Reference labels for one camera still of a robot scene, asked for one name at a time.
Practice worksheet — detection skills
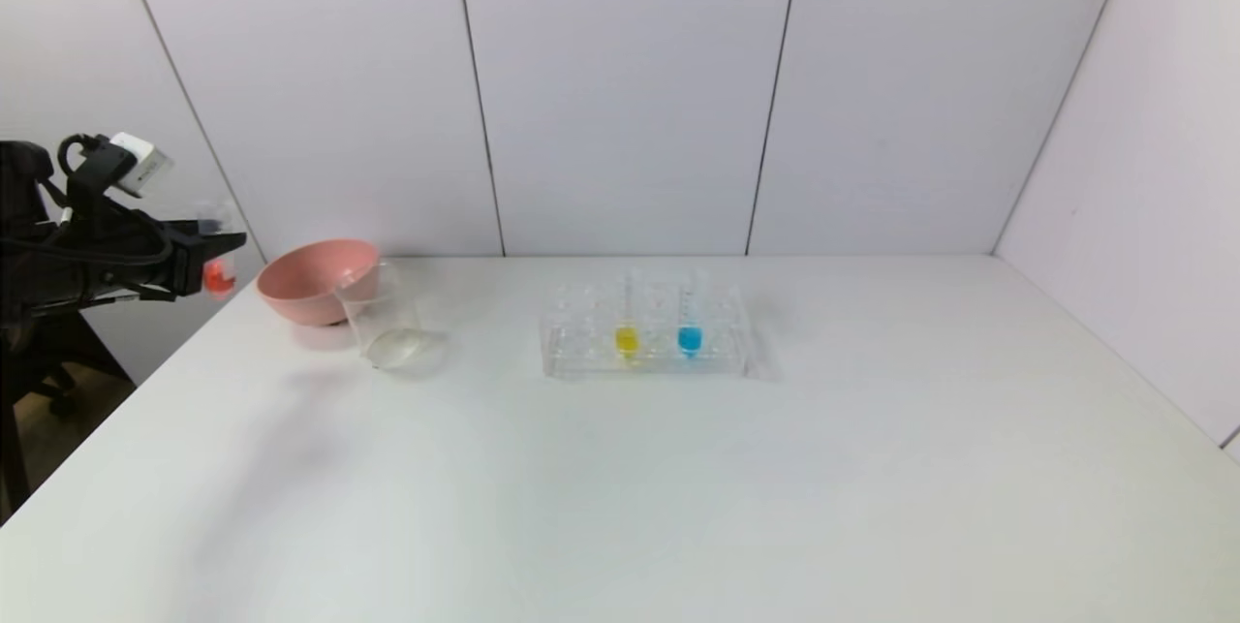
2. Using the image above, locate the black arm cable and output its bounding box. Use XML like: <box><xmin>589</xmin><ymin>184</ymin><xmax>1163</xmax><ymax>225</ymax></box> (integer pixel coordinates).
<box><xmin>0</xmin><ymin>134</ymin><xmax>177</xmax><ymax>267</ymax></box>

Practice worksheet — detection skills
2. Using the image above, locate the test tube with yellow pigment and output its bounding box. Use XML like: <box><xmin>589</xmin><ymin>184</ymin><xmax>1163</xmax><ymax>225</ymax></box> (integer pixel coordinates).
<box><xmin>616</xmin><ymin>272</ymin><xmax>641</xmax><ymax>362</ymax></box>

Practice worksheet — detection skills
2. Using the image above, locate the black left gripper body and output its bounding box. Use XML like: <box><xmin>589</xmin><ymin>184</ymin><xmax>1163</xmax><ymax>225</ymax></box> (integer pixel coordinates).
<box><xmin>83</xmin><ymin>237</ymin><xmax>212</xmax><ymax>306</ymax></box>

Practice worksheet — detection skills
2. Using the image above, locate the pink plastic bowl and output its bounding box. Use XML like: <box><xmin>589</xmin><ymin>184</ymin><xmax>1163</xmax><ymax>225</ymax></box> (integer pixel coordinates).
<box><xmin>257</xmin><ymin>238</ymin><xmax>382</xmax><ymax>327</ymax></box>

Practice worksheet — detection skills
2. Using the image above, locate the test tube with red pigment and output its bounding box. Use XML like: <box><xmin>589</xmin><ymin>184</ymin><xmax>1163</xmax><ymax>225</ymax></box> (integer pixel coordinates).
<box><xmin>197</xmin><ymin>204</ymin><xmax>239</xmax><ymax>301</ymax></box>

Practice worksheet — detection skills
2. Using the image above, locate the clear acrylic test tube rack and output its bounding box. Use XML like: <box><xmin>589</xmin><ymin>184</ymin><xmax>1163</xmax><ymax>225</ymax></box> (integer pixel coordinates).
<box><xmin>540</xmin><ymin>279</ymin><xmax>752</xmax><ymax>379</ymax></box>

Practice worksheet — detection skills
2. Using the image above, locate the test tube with blue pigment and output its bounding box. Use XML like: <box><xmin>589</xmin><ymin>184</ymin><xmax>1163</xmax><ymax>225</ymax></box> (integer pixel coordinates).
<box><xmin>676</xmin><ymin>269</ymin><xmax>704</xmax><ymax>359</ymax></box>

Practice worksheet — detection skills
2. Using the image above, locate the clear glass beaker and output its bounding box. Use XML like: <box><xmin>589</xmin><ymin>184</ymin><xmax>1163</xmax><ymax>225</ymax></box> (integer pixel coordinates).
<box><xmin>335</xmin><ymin>260</ymin><xmax>432</xmax><ymax>370</ymax></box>

